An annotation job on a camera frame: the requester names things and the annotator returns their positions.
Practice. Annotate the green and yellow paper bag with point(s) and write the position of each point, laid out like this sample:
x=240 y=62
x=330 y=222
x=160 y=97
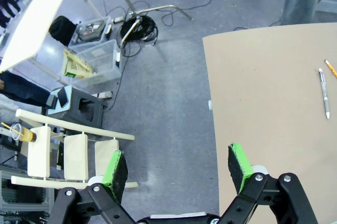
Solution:
x=75 y=66

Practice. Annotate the black backpack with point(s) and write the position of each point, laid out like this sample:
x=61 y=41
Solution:
x=61 y=29

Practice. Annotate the metal table leg frame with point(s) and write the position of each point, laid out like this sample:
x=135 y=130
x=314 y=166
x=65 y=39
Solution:
x=158 y=10

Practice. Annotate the white ballpoint pen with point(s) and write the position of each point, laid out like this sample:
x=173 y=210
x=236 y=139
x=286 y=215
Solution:
x=324 y=92

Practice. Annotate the clear storage bin with electronics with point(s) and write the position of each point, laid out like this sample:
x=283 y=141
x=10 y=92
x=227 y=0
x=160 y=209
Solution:
x=90 y=30

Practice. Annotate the yellow pencil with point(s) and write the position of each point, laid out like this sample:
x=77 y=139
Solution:
x=331 y=68

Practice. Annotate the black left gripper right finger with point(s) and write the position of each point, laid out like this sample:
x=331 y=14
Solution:
x=243 y=171

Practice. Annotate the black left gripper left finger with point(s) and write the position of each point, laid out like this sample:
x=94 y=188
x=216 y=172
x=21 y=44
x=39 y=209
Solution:
x=116 y=179

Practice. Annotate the plastic cup with yellow straw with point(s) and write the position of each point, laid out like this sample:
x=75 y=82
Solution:
x=22 y=133

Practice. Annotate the seated person in dark trousers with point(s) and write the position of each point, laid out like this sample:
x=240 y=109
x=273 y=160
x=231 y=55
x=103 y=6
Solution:
x=21 y=91

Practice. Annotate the clear plastic storage bin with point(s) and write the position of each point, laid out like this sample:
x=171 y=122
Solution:
x=101 y=63

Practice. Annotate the cream wooden chair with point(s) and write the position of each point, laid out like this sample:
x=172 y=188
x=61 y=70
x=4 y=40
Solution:
x=68 y=153

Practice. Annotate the black smartphone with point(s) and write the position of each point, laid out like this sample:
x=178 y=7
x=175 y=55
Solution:
x=63 y=97

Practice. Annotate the white folding table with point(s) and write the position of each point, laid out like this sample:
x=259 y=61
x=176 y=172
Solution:
x=37 y=15

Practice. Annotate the white power strip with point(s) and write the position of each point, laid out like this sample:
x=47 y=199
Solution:
x=119 y=19

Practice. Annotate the dark grey plastic step stool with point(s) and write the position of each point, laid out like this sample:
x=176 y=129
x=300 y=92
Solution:
x=84 y=105

